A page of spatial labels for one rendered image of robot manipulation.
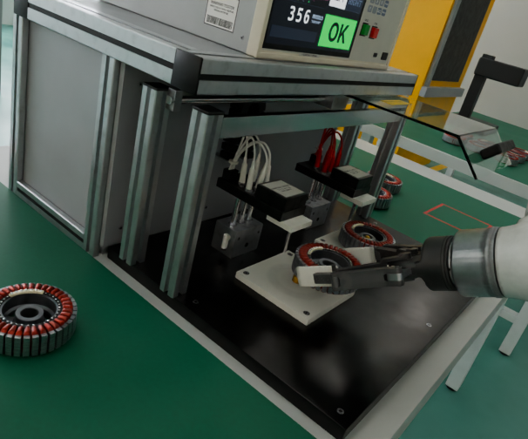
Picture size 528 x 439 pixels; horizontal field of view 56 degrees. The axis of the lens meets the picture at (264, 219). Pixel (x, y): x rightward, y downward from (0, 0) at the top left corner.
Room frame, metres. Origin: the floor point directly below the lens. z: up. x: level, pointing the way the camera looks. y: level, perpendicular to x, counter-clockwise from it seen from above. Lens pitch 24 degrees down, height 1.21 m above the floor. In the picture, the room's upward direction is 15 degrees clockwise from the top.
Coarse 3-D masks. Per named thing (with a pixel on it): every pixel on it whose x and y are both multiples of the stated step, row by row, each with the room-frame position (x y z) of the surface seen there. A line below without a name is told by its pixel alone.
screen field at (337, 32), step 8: (328, 16) 0.87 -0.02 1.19; (336, 16) 0.89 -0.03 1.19; (328, 24) 0.87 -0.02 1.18; (336, 24) 0.89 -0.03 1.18; (344, 24) 0.91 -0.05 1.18; (352, 24) 0.94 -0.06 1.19; (328, 32) 0.88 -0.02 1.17; (336, 32) 0.90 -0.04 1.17; (344, 32) 0.92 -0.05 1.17; (352, 32) 0.94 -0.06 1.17; (320, 40) 0.86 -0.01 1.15; (328, 40) 0.88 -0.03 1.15; (336, 40) 0.91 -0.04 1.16; (344, 40) 0.93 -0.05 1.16; (336, 48) 0.91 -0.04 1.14; (344, 48) 0.93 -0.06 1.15
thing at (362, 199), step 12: (300, 168) 1.00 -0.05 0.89; (312, 168) 1.00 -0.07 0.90; (336, 168) 0.97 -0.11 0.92; (348, 168) 0.99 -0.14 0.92; (312, 180) 0.99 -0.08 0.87; (324, 180) 0.97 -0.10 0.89; (336, 180) 0.96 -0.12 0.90; (348, 180) 0.95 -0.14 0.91; (360, 180) 0.94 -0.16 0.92; (312, 192) 0.99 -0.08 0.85; (348, 192) 0.94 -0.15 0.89; (360, 192) 0.95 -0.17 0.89; (360, 204) 0.93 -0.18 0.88
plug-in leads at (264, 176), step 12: (240, 144) 0.81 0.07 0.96; (252, 144) 0.82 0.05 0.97; (264, 144) 0.82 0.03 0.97; (228, 168) 0.81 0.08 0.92; (252, 168) 0.78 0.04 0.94; (264, 168) 0.80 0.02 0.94; (228, 180) 0.80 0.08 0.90; (240, 180) 0.80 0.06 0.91; (252, 180) 0.78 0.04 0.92; (264, 180) 0.81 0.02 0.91
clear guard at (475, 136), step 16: (352, 96) 0.97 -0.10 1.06; (368, 96) 1.02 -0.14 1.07; (384, 96) 1.08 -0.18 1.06; (400, 96) 1.15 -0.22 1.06; (400, 112) 0.92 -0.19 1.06; (416, 112) 0.98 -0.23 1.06; (432, 112) 1.03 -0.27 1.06; (448, 112) 1.09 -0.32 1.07; (432, 128) 0.88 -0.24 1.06; (448, 128) 0.89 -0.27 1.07; (464, 128) 0.94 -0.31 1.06; (480, 128) 0.99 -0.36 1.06; (496, 128) 1.06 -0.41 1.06; (464, 144) 0.86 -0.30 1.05; (480, 144) 0.92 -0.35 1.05; (480, 160) 0.88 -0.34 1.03; (496, 160) 0.95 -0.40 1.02; (480, 176) 0.84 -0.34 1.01
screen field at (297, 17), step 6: (294, 6) 0.79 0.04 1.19; (300, 6) 0.80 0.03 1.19; (288, 12) 0.78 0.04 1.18; (294, 12) 0.79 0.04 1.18; (300, 12) 0.80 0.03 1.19; (306, 12) 0.81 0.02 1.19; (288, 18) 0.78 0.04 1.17; (294, 18) 0.79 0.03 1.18; (300, 18) 0.80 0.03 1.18; (306, 18) 0.82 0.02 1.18; (306, 24) 0.82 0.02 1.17
